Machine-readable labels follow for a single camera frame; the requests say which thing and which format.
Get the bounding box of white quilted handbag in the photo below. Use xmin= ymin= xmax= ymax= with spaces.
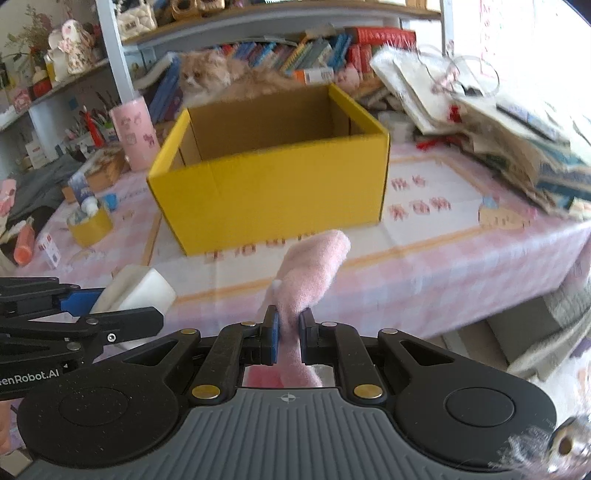
xmin=115 ymin=0 xmax=158 ymax=41

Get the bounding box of row of colourful books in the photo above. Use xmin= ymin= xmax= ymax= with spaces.
xmin=148 ymin=27 xmax=419 ymax=125

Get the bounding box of yellow cardboard box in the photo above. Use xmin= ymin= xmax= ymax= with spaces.
xmin=147 ymin=83 xmax=392 ymax=257

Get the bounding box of pink plush toy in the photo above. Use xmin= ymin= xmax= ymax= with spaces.
xmin=335 ymin=65 xmax=362 ymax=90

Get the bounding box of yellow tape roll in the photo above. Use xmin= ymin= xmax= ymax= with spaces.
xmin=67 ymin=203 xmax=115 ymax=248

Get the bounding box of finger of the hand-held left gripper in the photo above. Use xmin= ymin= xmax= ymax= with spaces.
xmin=0 ymin=277 xmax=107 ymax=319
xmin=0 ymin=307 xmax=165 ymax=358

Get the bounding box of white floral ornament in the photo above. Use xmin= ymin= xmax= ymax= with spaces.
xmin=48 ymin=19 xmax=95 ymax=75

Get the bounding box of white sponge block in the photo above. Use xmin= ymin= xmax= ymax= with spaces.
xmin=90 ymin=265 xmax=177 ymax=349

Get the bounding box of pink cylinder with stickers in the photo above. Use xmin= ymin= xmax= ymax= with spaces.
xmin=109 ymin=97 xmax=161 ymax=172

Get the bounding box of grey cloth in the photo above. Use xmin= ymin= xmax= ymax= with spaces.
xmin=9 ymin=154 xmax=84 ymax=222

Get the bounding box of small white carton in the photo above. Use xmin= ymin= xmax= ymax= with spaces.
xmin=37 ymin=230 xmax=62 ymax=270

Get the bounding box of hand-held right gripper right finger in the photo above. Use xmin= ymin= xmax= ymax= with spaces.
xmin=298 ymin=308 xmax=456 ymax=400

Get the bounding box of wooden chess box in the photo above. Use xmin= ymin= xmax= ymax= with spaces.
xmin=62 ymin=148 xmax=127 ymax=204

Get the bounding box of white pen holder with pens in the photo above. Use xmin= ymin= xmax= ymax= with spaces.
xmin=65 ymin=104 xmax=118 ymax=153

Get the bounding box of white bookshelf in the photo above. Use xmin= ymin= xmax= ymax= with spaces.
xmin=0 ymin=0 xmax=455 ymax=171

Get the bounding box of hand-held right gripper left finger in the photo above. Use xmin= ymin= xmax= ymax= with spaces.
xmin=122 ymin=307 xmax=282 ymax=400

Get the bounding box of orange bottle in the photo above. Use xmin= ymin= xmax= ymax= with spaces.
xmin=13 ymin=217 xmax=37 ymax=266

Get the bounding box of pile of papers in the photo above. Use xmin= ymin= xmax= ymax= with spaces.
xmin=369 ymin=44 xmax=591 ymax=222

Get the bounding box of orange fluffy cat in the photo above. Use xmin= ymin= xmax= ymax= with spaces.
xmin=178 ymin=50 xmax=305 ymax=109

